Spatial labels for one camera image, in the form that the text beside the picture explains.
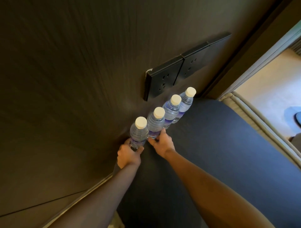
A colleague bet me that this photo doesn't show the person's right hand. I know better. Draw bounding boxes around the person's right hand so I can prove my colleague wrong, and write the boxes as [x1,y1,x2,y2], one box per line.
[148,128,176,159]

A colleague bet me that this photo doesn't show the person's left hand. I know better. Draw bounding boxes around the person's left hand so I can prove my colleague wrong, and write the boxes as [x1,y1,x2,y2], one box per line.
[117,138,144,169]

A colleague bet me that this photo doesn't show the clear water bottle white cap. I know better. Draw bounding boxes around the clear water bottle white cap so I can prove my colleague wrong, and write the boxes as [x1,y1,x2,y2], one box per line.
[172,87,197,124]
[129,117,149,152]
[162,94,182,130]
[147,107,165,140]

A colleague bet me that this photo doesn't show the person's right forearm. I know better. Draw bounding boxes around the person's right forearm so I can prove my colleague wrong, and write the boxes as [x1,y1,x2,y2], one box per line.
[165,149,275,228]

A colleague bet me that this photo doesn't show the person's left forearm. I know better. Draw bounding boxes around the person's left forearm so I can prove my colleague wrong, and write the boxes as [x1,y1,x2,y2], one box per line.
[48,162,141,228]

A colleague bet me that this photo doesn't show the beige piped cushion edge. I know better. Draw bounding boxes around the beige piped cushion edge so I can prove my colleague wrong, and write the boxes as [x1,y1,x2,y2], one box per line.
[219,92,301,169]

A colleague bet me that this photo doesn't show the blue round object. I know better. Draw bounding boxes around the blue round object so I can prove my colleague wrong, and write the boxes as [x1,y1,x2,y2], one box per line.
[284,106,301,129]

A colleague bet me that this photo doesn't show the black wall socket plate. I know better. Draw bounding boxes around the black wall socket plate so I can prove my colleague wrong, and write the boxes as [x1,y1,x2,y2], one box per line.
[143,56,184,102]
[173,42,210,86]

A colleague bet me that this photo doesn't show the black wall switch plate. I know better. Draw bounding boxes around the black wall switch plate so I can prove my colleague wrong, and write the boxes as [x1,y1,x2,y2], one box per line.
[207,32,232,45]

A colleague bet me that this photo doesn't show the dark door frame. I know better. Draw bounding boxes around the dark door frame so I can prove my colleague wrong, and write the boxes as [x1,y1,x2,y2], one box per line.
[200,0,301,100]

